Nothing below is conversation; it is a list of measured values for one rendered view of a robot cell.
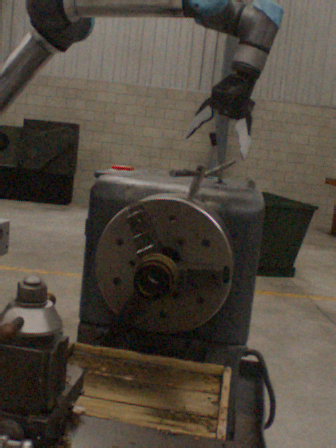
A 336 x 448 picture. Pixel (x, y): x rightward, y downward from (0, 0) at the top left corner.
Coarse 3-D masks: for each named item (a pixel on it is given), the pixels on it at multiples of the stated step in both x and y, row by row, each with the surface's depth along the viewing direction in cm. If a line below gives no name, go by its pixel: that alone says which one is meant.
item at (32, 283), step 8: (24, 280) 65; (32, 280) 65; (40, 280) 65; (24, 288) 64; (32, 288) 64; (40, 288) 65; (24, 296) 64; (32, 296) 64; (40, 296) 65; (24, 304) 64; (32, 304) 64; (40, 304) 65
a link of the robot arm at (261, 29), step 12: (264, 0) 118; (252, 12) 119; (264, 12) 118; (276, 12) 119; (240, 24) 120; (252, 24) 119; (264, 24) 119; (276, 24) 119; (240, 36) 122; (252, 36) 119; (264, 36) 119; (264, 48) 120
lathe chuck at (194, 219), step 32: (128, 224) 123; (160, 224) 121; (192, 224) 120; (96, 256) 125; (128, 256) 123; (192, 256) 121; (224, 256) 120; (128, 288) 124; (192, 288) 122; (224, 288) 121; (160, 320) 124; (192, 320) 123
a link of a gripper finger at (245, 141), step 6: (240, 120) 122; (240, 126) 122; (246, 126) 122; (240, 132) 122; (246, 132) 122; (240, 138) 122; (246, 138) 122; (240, 144) 122; (246, 144) 122; (240, 150) 122; (246, 150) 123; (246, 156) 123
